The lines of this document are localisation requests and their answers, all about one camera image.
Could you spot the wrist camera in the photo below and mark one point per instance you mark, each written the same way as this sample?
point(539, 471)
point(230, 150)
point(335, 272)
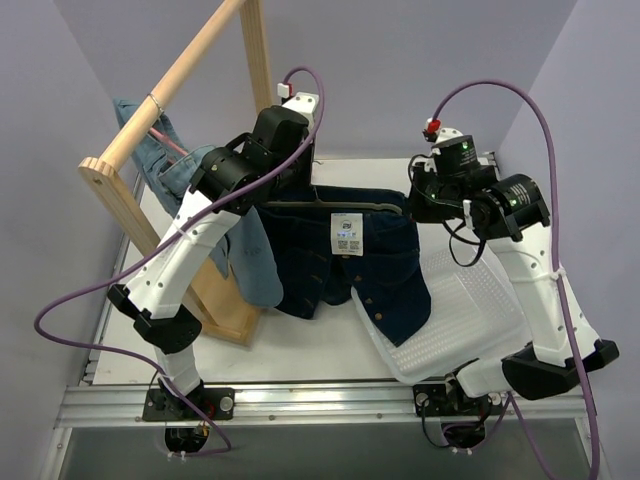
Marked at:
point(303, 103)
point(436, 134)

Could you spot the white plastic basket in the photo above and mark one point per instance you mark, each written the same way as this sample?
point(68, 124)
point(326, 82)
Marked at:
point(475, 314)

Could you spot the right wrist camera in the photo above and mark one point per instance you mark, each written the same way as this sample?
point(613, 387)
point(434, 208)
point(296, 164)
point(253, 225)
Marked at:
point(436, 134)

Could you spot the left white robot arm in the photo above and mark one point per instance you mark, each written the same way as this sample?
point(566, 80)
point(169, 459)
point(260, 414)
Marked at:
point(222, 194)

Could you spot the grey metal hanger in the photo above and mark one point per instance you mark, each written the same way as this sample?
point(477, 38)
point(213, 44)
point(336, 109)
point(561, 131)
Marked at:
point(339, 199)

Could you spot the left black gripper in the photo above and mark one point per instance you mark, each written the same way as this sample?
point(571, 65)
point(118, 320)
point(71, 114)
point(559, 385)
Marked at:
point(304, 170)

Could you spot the aluminium rail frame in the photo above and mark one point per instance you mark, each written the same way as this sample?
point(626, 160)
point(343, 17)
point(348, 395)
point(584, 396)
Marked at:
point(313, 401)

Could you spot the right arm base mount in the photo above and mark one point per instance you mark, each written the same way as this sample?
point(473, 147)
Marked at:
point(450, 420)

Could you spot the wooden clothes rack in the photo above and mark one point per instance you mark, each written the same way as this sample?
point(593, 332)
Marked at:
point(226, 305)

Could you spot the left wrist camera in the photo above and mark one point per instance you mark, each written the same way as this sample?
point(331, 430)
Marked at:
point(303, 103)

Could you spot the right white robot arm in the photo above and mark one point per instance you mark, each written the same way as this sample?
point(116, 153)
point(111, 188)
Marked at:
point(511, 219)

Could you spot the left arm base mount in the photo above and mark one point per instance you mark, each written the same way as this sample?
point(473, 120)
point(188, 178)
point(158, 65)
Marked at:
point(217, 403)

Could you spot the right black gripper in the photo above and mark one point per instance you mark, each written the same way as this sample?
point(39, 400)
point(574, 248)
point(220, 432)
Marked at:
point(423, 201)

